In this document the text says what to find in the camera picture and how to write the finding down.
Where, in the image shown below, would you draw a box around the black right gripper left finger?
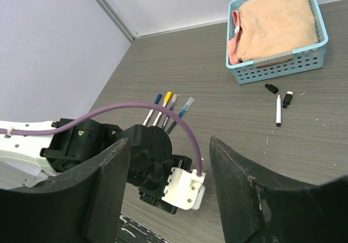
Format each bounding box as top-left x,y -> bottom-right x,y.
1,139 -> 131,242

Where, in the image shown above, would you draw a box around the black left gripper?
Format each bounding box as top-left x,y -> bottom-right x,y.
115,124 -> 192,214

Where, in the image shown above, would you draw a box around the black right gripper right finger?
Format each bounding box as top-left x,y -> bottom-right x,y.
209,137 -> 347,242

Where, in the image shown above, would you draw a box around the white marker with blue end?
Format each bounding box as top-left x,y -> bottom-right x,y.
142,94 -> 162,126

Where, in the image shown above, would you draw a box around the white marker with yellow end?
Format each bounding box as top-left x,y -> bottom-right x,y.
152,91 -> 173,127

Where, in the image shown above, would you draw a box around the purple pen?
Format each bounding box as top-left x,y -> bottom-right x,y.
161,93 -> 182,130

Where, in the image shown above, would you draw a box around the teal pen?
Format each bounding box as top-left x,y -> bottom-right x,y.
166,97 -> 195,135

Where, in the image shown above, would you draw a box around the small black pen cap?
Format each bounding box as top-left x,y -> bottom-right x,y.
265,84 -> 279,94

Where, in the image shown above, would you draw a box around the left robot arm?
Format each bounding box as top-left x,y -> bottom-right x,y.
1,120 -> 203,214

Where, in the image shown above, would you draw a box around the white pen with black end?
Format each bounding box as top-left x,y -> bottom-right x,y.
276,95 -> 282,127

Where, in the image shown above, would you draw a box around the black cap with white tip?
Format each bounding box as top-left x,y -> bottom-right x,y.
282,91 -> 294,108

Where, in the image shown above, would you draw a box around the light blue perforated basket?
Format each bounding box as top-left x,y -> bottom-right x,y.
226,0 -> 328,84

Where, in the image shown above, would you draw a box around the peach folded towel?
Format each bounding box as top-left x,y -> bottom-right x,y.
227,0 -> 319,65

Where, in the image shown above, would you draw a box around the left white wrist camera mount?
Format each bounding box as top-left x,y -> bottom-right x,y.
161,167 -> 206,210

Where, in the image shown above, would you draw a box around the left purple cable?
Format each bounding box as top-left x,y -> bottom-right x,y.
0,101 -> 203,177

